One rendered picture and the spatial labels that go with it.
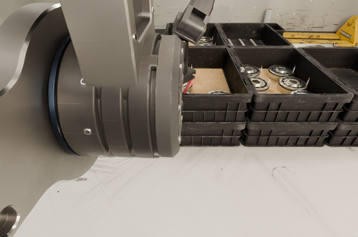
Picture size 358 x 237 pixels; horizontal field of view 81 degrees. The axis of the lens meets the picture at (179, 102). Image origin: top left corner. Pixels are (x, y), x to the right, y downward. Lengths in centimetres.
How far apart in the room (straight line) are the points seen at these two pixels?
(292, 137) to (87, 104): 72
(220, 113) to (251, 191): 25
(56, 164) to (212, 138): 58
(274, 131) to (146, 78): 65
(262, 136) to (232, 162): 14
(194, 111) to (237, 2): 362
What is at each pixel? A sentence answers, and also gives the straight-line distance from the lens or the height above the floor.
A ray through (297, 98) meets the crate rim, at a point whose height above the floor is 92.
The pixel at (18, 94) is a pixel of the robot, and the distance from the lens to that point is 19.
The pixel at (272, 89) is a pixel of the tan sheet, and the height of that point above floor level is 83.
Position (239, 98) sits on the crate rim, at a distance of 65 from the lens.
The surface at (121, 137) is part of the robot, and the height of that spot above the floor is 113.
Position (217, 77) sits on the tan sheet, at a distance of 94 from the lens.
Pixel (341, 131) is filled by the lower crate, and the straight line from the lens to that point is 91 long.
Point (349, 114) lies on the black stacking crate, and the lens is 86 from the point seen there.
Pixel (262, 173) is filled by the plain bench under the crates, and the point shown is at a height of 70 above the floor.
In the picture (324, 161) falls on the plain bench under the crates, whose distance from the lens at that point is 88.
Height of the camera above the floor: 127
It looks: 36 degrees down
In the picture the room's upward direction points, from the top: straight up
